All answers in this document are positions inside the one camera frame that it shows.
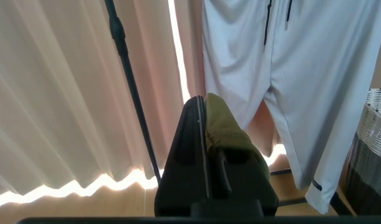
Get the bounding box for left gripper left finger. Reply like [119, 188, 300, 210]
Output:
[154, 95, 209, 217]

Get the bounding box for black clothes rack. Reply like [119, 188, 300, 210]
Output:
[103, 0, 354, 216]

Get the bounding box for pale grey shorts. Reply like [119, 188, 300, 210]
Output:
[201, 0, 381, 215]

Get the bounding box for white laundry basket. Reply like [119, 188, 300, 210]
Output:
[345, 88, 381, 216]

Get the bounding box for green garment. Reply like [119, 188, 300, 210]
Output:
[204, 92, 271, 181]

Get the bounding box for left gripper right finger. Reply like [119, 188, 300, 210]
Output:
[213, 149, 280, 217]

